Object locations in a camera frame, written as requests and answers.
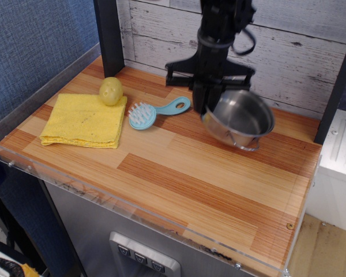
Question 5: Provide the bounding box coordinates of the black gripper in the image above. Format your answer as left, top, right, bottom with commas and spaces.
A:
166, 43, 254, 114

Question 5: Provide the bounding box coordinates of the small metal pan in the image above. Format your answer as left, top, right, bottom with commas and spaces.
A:
201, 89, 275, 151

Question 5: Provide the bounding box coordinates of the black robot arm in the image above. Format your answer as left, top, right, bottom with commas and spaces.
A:
166, 1, 255, 114

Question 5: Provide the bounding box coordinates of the light blue scrub brush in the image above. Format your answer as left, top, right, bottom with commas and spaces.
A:
127, 96, 191, 130

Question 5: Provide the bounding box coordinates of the yellow toy potato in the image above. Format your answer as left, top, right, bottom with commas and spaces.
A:
99, 77, 123, 106

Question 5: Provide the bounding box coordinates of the yellow folded cloth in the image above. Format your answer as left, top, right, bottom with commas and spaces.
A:
40, 93, 127, 149

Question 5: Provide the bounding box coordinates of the clear acrylic edge guard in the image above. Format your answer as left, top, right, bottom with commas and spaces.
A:
0, 46, 321, 276

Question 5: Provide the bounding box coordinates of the white side unit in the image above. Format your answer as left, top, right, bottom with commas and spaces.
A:
306, 110, 346, 230

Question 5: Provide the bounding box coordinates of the stainless steel cabinet front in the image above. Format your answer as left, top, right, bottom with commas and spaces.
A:
45, 182, 249, 276

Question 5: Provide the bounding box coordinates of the silver button control panel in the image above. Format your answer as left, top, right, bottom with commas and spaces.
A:
109, 231, 181, 276

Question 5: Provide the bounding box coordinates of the yellow object bottom left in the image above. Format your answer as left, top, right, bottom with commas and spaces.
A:
20, 264, 42, 277

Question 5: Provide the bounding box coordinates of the black right upright post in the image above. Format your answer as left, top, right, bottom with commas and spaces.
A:
314, 54, 346, 145

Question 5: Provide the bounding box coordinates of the black upright post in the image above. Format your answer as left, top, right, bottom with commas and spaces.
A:
93, 0, 125, 77
314, 54, 346, 145

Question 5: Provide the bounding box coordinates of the black left upright post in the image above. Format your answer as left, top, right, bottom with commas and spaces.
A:
93, 0, 125, 77

